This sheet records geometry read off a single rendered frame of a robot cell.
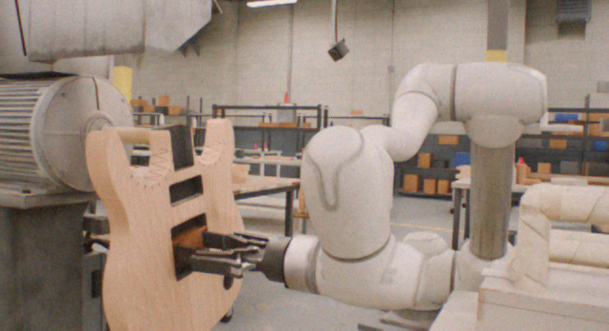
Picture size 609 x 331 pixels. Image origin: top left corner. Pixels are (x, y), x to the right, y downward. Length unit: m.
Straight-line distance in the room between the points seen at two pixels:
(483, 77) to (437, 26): 11.16
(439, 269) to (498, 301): 0.92
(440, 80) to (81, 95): 0.77
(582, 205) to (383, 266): 0.27
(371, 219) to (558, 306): 0.23
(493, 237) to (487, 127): 0.35
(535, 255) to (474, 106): 0.59
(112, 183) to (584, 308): 0.62
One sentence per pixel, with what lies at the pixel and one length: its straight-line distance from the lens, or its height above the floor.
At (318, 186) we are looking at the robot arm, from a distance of 0.61.
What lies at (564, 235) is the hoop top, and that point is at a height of 1.13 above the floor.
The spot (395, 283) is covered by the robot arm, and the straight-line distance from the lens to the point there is 0.70.
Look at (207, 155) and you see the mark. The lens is 0.98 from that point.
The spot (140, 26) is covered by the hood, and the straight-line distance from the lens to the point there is 0.86.
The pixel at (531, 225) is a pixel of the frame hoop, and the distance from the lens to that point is 0.58.
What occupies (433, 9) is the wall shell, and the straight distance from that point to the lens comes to 12.39.
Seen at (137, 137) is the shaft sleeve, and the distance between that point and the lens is 1.04.
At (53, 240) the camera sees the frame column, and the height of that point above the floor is 0.99.
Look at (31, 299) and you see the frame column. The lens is 1.30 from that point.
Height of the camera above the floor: 1.26
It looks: 3 degrees down
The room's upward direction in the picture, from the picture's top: 2 degrees clockwise
